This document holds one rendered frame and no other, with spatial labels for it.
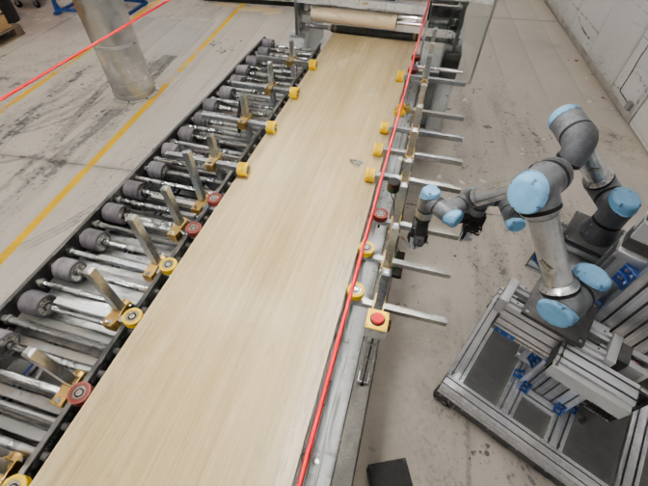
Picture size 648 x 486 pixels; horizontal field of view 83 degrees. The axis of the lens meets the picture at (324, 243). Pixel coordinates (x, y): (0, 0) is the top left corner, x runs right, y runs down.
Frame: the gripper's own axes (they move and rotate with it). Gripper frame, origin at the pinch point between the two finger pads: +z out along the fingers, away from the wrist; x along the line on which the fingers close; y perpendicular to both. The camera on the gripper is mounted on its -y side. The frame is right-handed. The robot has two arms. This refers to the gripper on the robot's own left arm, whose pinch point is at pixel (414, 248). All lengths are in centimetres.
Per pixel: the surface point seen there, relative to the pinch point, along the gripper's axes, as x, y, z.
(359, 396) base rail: 11, -66, 23
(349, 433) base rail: 11, -81, 22
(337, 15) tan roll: 100, 247, -13
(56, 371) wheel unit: 118, -95, -3
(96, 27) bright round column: 350, 219, 12
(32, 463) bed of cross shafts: 112, -122, 9
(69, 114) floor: 397, 175, 93
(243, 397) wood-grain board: 51, -84, 2
